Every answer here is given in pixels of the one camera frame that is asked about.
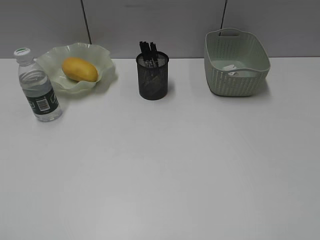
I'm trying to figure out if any green woven plastic basket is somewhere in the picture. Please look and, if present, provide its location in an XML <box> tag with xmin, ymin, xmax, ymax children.
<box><xmin>204</xmin><ymin>28</ymin><xmax>271</xmax><ymax>97</ymax></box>

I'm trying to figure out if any waste paper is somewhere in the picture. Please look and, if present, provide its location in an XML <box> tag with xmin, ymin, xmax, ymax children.
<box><xmin>222</xmin><ymin>64</ymin><xmax>239</xmax><ymax>77</ymax></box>

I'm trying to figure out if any green wavy glass plate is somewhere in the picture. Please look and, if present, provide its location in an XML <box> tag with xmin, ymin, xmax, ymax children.
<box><xmin>36</xmin><ymin>42</ymin><xmax>116</xmax><ymax>94</ymax></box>

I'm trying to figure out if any black pen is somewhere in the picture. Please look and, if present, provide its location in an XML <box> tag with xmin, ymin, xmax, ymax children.
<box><xmin>139</xmin><ymin>41</ymin><xmax>149</xmax><ymax>68</ymax></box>
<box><xmin>143</xmin><ymin>41</ymin><xmax>154</xmax><ymax>68</ymax></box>
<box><xmin>150</xmin><ymin>42</ymin><xmax>159</xmax><ymax>68</ymax></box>

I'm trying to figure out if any clear plastic water bottle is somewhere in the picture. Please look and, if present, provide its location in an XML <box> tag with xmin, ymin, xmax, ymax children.
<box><xmin>13</xmin><ymin>47</ymin><xmax>62</xmax><ymax>122</ymax></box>

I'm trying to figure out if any yellow mango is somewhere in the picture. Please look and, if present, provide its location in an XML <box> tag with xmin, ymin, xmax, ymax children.
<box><xmin>62</xmin><ymin>57</ymin><xmax>99</xmax><ymax>83</ymax></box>

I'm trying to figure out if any black mesh pen holder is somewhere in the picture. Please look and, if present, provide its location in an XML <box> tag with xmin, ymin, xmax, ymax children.
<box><xmin>135</xmin><ymin>51</ymin><xmax>169</xmax><ymax>101</ymax></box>

